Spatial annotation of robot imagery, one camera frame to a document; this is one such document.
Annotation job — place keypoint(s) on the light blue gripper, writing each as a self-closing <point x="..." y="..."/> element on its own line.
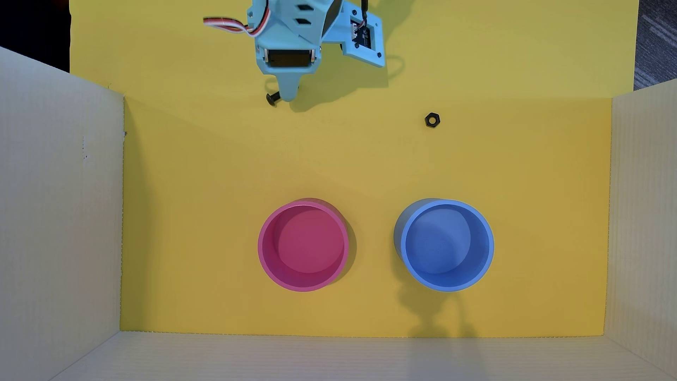
<point x="287" y="58"/>

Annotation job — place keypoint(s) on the black bolt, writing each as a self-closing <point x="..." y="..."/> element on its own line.
<point x="273" y="98"/>

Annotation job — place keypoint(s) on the cardboard box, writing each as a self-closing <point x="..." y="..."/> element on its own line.
<point x="58" y="211"/>

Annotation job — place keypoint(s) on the yellow paper mat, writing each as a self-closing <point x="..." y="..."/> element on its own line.
<point x="211" y="185"/>

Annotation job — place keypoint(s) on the black hex nut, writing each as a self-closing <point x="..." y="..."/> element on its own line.
<point x="429" y="125"/>

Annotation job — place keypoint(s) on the pink round cup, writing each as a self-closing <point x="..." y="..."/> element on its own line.
<point x="304" y="248"/>

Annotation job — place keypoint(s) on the blue round cup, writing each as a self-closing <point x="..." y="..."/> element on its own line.
<point x="447" y="248"/>

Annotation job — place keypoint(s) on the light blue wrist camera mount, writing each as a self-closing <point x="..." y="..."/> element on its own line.
<point x="349" y="26"/>

